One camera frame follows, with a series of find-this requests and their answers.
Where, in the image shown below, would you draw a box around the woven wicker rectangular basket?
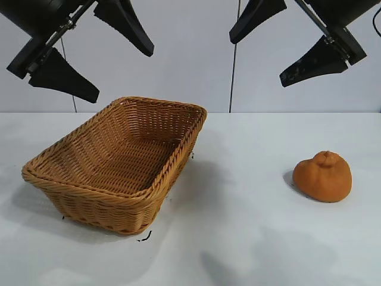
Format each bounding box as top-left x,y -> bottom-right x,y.
21,95 -> 208,236

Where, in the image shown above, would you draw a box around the bumpy orange fruit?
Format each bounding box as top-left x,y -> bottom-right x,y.
292,151 -> 353,203

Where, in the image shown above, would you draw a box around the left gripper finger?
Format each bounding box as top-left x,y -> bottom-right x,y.
93,0 -> 155,57

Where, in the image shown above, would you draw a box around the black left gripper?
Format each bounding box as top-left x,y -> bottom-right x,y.
0,0 -> 101,104

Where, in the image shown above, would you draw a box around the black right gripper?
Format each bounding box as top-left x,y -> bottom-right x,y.
229,0 -> 381,88

